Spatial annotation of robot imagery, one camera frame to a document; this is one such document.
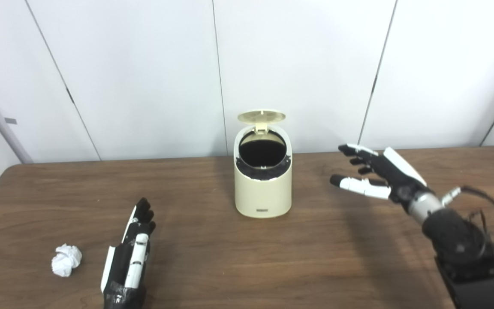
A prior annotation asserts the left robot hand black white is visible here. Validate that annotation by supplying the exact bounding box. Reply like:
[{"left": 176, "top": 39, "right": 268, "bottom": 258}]
[{"left": 100, "top": 197, "right": 157, "bottom": 309}]

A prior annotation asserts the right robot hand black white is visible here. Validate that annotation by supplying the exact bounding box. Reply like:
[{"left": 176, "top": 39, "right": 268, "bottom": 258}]
[{"left": 330, "top": 143, "right": 434, "bottom": 212}]

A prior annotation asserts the white paper ball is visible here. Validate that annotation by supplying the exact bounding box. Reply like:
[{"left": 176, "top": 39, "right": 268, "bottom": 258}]
[{"left": 51, "top": 244, "right": 82, "bottom": 278}]

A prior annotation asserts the cream-colored bin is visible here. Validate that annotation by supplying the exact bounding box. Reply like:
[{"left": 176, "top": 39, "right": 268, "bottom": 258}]
[{"left": 234, "top": 109, "right": 292, "bottom": 218}]

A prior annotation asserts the cream round bin lid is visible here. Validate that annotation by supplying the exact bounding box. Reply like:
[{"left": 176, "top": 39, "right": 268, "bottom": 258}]
[{"left": 237, "top": 110, "right": 286, "bottom": 134}]

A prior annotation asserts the gray wall post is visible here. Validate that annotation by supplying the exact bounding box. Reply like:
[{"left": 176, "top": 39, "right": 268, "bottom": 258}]
[{"left": 0, "top": 73, "right": 33, "bottom": 164}]

